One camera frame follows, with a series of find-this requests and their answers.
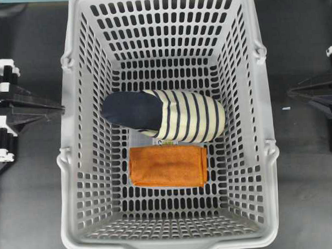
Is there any grey plastic shopping basket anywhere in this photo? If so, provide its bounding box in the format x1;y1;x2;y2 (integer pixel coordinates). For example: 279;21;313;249
57;0;279;249

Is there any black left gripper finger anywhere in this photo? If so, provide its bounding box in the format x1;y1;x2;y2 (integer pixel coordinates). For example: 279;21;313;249
7;83;64;110
6;107;64;131

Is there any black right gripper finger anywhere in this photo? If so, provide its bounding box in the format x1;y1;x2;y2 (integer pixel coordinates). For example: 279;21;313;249
287;69;332;96
290;94;332;120

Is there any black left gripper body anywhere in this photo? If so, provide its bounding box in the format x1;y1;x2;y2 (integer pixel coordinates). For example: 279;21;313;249
0;59;20;162

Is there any small label under slipper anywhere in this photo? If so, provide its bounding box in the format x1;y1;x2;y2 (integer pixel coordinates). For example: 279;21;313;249
157;139;178;146

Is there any orange folded cloth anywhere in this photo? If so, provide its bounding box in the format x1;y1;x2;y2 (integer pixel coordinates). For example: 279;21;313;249
129;145;208;188

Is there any navy striped slipper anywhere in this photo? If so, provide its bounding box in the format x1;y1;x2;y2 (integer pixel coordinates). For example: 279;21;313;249
101;90;226;143

